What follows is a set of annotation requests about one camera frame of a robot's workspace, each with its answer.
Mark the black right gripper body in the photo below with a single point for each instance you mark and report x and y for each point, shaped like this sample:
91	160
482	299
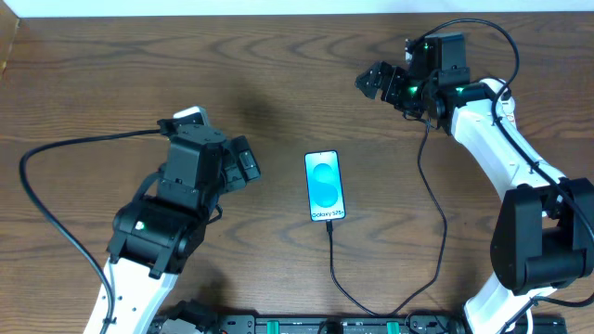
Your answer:
386	84

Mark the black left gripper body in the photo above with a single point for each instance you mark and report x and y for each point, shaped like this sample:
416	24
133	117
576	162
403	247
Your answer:
239	163

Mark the blue Samsung Galaxy smartphone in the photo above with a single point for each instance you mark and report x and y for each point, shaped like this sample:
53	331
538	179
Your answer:
324	186

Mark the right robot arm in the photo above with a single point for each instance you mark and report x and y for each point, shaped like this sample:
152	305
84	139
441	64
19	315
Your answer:
543	240

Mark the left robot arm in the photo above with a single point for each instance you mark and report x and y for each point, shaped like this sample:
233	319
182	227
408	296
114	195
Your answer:
157	231

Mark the white power strip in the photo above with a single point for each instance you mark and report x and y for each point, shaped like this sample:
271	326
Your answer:
508	104

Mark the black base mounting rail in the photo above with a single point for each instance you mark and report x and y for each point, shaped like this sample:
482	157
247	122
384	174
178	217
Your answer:
192	317

